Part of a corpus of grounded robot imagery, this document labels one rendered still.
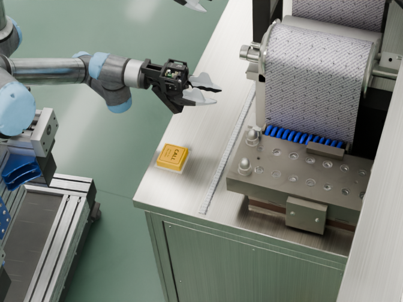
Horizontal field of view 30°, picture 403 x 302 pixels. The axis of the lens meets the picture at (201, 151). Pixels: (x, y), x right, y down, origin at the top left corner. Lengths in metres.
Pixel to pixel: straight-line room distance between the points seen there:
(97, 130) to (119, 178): 0.29
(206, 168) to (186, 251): 0.26
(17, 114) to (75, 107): 1.68
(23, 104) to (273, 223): 0.71
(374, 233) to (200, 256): 1.15
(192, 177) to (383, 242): 1.06
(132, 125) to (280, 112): 1.51
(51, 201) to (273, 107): 1.26
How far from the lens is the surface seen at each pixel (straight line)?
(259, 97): 2.07
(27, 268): 2.83
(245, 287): 2.27
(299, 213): 1.90
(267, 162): 1.93
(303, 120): 1.96
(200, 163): 2.10
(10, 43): 2.39
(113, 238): 3.06
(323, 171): 1.93
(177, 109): 2.07
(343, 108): 1.89
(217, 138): 2.15
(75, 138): 3.39
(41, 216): 2.93
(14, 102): 1.82
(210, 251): 2.14
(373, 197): 1.13
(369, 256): 1.08
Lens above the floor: 2.59
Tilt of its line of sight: 52 degrees down
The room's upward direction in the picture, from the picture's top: 6 degrees counter-clockwise
